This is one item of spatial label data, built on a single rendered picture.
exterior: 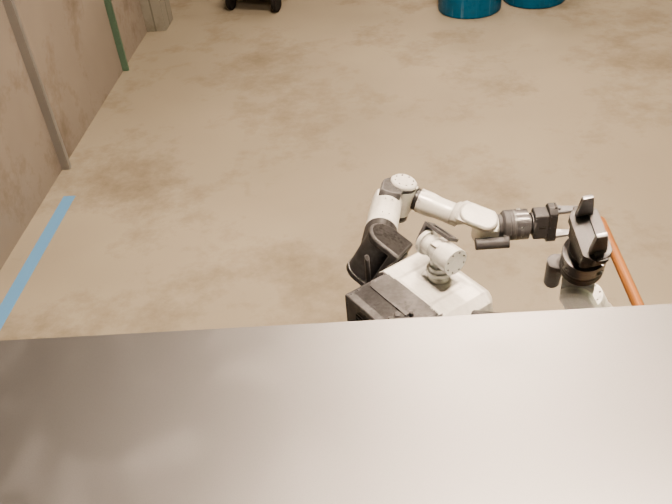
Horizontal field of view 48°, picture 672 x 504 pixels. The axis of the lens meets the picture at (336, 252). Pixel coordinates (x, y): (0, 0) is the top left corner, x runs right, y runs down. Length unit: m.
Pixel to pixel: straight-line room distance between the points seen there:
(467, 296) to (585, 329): 1.09
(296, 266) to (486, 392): 3.52
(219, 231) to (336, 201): 0.73
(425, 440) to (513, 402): 0.08
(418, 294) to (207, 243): 2.76
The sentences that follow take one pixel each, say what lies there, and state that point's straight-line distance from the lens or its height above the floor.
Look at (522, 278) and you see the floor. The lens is 4.00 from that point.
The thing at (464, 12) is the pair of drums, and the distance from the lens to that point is 7.06.
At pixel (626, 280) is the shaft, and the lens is 2.18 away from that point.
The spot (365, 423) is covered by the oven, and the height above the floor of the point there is 2.10.
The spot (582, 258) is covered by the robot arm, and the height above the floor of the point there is 1.67.
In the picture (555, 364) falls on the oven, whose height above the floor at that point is 2.10.
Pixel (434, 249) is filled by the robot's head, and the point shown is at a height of 1.50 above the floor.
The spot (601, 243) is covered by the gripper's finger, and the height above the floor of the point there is 1.71.
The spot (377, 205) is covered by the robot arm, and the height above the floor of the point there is 1.40.
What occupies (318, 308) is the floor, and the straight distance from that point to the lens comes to 3.84.
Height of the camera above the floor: 2.58
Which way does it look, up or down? 38 degrees down
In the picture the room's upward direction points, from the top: 6 degrees counter-clockwise
